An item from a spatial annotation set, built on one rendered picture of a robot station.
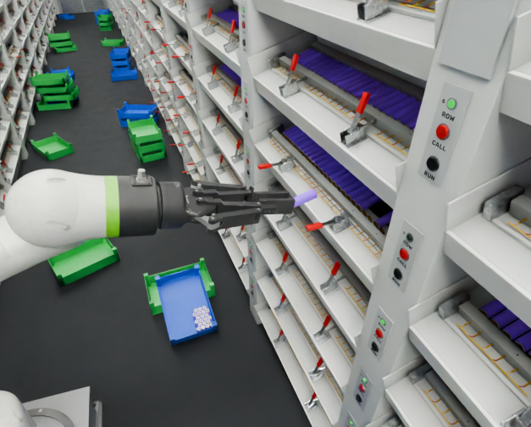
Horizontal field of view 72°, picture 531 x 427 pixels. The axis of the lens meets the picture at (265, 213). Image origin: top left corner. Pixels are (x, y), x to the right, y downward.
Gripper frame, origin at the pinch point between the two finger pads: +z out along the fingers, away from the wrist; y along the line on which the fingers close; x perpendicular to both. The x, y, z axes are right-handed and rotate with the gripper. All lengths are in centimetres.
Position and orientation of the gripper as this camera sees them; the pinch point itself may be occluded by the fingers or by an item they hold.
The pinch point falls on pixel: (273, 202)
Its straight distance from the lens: 66.3
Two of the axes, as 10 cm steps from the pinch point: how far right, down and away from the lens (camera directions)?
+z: 9.1, -0.3, 4.2
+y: -3.7, -5.6, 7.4
